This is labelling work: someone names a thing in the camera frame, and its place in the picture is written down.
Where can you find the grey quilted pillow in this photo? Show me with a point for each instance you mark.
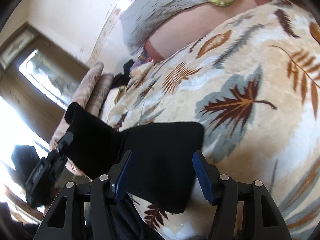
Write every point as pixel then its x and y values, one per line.
pixel 142 17

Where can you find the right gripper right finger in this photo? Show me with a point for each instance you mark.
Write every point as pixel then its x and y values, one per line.
pixel 261 216

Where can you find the pink bed sheet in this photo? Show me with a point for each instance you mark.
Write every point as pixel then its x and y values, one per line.
pixel 191 24

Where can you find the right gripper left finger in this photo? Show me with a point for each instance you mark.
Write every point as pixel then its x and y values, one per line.
pixel 84 211

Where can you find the striped beige cushion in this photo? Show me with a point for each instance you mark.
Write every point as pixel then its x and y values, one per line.
pixel 99 94
pixel 79 99

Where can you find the black pants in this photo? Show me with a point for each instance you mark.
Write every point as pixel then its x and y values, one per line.
pixel 162 171

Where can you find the leaf patterned fleece blanket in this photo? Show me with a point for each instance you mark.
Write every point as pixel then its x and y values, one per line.
pixel 253 83

